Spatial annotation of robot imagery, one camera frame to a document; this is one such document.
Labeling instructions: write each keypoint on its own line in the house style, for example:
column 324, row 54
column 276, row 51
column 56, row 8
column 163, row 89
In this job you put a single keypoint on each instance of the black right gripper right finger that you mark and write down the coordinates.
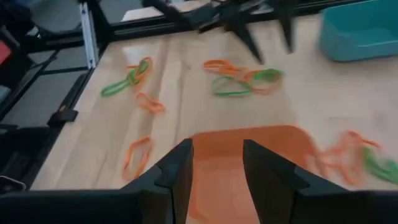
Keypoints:
column 311, row 208

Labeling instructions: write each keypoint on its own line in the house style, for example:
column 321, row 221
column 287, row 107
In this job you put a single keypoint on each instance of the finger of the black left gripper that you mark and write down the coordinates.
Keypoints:
column 245, row 39
column 287, row 28

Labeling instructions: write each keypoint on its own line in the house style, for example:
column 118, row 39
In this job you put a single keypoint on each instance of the silver aluminium rail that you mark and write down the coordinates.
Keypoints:
column 88, row 40

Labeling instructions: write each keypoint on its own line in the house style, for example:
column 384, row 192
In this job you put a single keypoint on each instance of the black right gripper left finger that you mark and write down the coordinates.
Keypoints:
column 77, row 208

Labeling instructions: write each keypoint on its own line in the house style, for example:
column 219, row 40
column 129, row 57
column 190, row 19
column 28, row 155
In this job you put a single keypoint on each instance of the orange rubber band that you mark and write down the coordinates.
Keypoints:
column 155, row 107
column 351, row 177
column 264, row 91
column 314, row 161
column 146, row 67
column 127, row 160
column 224, row 70

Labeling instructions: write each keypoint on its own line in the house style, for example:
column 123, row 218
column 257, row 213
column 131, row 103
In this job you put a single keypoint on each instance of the teal plastic basket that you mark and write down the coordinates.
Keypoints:
column 357, row 34

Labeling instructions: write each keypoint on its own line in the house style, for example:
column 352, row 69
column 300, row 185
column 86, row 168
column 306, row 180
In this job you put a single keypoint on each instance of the orange plastic basket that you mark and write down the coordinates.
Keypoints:
column 217, row 174

